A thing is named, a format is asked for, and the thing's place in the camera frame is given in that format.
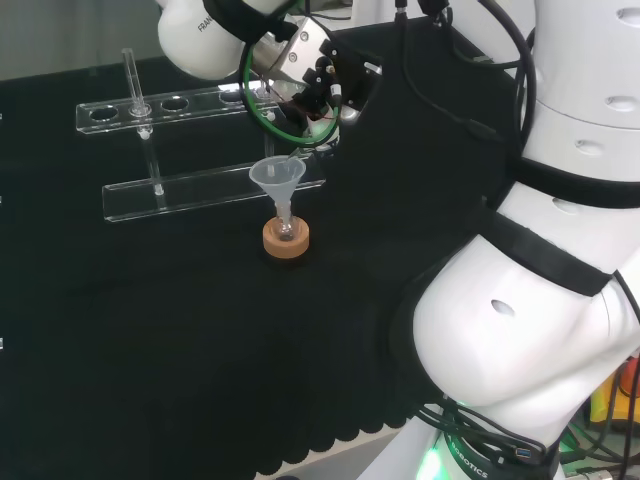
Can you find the clear acrylic funnel stand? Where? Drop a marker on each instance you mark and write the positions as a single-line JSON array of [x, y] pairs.
[[200, 192]]

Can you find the translucent plastic funnel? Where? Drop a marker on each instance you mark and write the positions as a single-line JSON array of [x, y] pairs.
[[275, 177]]

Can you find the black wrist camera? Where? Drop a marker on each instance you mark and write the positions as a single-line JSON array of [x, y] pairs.
[[357, 75]]

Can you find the small round-bottom glass flask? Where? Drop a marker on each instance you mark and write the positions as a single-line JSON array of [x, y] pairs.
[[286, 234]]

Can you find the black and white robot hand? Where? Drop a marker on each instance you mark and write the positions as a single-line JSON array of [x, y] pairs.
[[322, 137]]

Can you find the black bench cloth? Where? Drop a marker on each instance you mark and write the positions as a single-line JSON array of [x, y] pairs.
[[175, 350]]

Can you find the yellow stop button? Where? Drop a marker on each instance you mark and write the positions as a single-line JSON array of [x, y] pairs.
[[607, 400]]

